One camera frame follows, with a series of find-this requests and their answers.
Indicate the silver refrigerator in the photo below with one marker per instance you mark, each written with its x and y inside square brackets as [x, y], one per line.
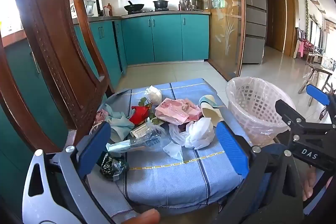
[253, 29]

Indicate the gas stove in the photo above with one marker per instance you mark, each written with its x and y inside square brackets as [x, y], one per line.
[147, 11]

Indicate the person's left hand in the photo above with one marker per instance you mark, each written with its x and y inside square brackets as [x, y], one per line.
[143, 217]

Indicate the pink plastic bag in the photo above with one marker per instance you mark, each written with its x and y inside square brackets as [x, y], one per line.
[173, 111]

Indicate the light blue paper towel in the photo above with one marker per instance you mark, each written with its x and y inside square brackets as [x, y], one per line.
[115, 114]

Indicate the stainless steel stock pot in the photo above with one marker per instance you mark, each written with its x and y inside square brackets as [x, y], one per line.
[193, 2]

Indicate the person's right hand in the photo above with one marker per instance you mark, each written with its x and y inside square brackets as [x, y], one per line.
[309, 183]

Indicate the green vine garland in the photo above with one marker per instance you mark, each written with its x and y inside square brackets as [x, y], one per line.
[306, 14]

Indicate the black foil wrapper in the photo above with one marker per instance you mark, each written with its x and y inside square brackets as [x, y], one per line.
[113, 166]

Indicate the white printed carton box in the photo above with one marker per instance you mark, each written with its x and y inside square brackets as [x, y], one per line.
[139, 131]

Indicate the carved brown wooden chair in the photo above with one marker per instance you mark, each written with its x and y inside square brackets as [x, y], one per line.
[52, 43]

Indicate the black lidded cooking pot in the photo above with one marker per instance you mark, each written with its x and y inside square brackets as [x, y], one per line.
[160, 4]

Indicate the light blue face mask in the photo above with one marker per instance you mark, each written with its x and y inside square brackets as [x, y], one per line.
[120, 130]

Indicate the black wok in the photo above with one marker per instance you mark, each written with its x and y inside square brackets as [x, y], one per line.
[134, 7]

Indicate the etched glass sliding door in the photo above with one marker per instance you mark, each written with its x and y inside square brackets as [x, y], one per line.
[225, 29]

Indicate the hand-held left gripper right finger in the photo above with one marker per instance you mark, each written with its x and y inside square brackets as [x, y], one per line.
[232, 148]

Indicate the brown bottle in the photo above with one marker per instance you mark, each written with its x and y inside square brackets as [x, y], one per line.
[109, 10]

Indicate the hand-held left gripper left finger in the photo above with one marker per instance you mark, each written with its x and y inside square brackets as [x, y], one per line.
[94, 148]

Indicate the pink printed wrapper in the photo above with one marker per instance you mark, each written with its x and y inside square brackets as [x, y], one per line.
[101, 116]

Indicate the standing metal pot lid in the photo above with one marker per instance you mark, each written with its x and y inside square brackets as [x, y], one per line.
[181, 1]

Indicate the white green-striped paper cup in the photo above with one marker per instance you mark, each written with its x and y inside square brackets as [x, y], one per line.
[210, 111]

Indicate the light blue plastic packet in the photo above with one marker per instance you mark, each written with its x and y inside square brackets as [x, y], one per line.
[123, 146]

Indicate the brown wooden door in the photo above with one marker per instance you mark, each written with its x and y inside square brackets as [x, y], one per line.
[275, 22]

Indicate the clear plastic bag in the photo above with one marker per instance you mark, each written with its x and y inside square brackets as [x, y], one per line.
[153, 136]

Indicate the small wooden stool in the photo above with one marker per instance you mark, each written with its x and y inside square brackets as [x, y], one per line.
[315, 69]

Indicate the pink hanging clothes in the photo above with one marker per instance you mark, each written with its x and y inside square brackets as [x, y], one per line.
[298, 49]

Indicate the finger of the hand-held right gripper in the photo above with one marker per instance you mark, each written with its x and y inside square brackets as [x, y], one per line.
[317, 94]
[288, 112]

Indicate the white lined plastic wastebasket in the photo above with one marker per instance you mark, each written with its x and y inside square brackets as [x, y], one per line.
[252, 108]

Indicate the white plastic bag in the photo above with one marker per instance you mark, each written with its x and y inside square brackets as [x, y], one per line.
[197, 133]

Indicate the bright window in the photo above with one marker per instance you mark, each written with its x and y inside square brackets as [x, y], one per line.
[10, 8]

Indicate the white tissue piece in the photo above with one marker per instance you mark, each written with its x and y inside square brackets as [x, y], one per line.
[173, 151]

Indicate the white dish rack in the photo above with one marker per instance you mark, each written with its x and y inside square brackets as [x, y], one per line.
[89, 6]

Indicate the white tissue ball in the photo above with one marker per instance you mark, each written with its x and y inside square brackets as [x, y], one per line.
[153, 95]

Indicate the white black kitchen appliance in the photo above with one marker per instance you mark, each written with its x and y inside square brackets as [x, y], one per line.
[99, 7]

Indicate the red plastic piece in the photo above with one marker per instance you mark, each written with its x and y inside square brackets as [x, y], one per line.
[139, 113]

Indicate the blue checked cloth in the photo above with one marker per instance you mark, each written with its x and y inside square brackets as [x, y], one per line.
[170, 176]

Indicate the green leafy stem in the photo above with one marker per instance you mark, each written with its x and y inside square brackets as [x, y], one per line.
[143, 101]

